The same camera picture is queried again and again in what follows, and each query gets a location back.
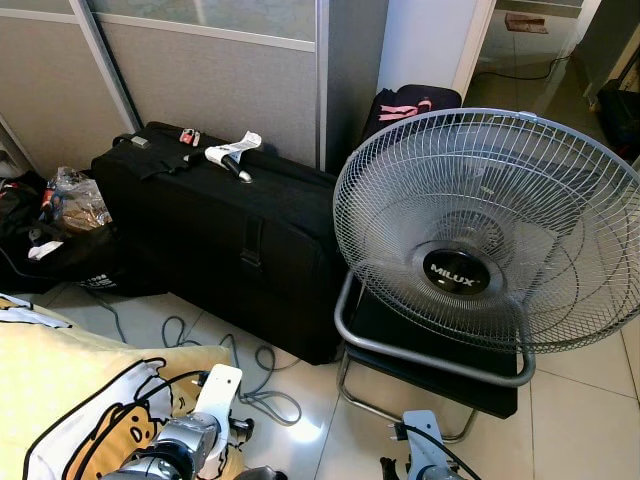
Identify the yellow cartoon egg blanket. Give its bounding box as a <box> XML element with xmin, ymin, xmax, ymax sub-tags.
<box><xmin>0</xmin><ymin>293</ymin><xmax>236</xmax><ymax>480</ymax></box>

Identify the black fabric suitcase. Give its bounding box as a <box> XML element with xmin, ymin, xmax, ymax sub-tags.
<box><xmin>92</xmin><ymin>121</ymin><xmax>348</xmax><ymax>366</ymax></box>

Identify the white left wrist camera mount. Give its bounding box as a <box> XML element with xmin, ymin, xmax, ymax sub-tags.
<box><xmin>193</xmin><ymin>364</ymin><xmax>245</xmax><ymax>433</ymax></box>

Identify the black luggage bag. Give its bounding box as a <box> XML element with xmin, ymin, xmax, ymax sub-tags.
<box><xmin>598</xmin><ymin>78</ymin><xmax>640</xmax><ymax>161</ymax></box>

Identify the white paper luggage tag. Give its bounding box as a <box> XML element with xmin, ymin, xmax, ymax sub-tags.
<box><xmin>205</xmin><ymin>131</ymin><xmax>263</xmax><ymax>184</ymax></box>

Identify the grey power cable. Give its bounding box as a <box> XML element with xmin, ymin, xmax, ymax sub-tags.
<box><xmin>78</xmin><ymin>285</ymin><xmax>303</xmax><ymax>426</ymax></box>

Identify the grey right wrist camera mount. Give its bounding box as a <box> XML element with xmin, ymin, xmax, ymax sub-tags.
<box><xmin>402</xmin><ymin>410</ymin><xmax>448</xmax><ymax>473</ymax></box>

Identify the grey Milux floor fan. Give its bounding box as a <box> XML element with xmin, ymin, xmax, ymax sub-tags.
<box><xmin>333</xmin><ymin>108</ymin><xmax>640</xmax><ymax>444</ymax></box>

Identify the small brown mat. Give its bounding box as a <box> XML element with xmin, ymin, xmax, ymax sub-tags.
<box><xmin>505</xmin><ymin>12</ymin><xmax>549</xmax><ymax>35</ymax></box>

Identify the clear crumpled plastic bag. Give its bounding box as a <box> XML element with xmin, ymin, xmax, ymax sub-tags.
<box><xmin>42</xmin><ymin>166</ymin><xmax>113</xmax><ymax>236</ymax></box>

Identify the black low platform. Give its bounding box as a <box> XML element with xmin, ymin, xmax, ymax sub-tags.
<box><xmin>345</xmin><ymin>290</ymin><xmax>521</xmax><ymax>419</ymax></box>

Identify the black open floor bag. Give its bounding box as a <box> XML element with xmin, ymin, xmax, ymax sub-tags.
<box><xmin>0</xmin><ymin>172</ymin><xmax>126</xmax><ymax>296</ymax></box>

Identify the black bag with pink stripes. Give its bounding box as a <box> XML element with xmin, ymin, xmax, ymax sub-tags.
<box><xmin>362</xmin><ymin>85</ymin><xmax>463</xmax><ymax>143</ymax></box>

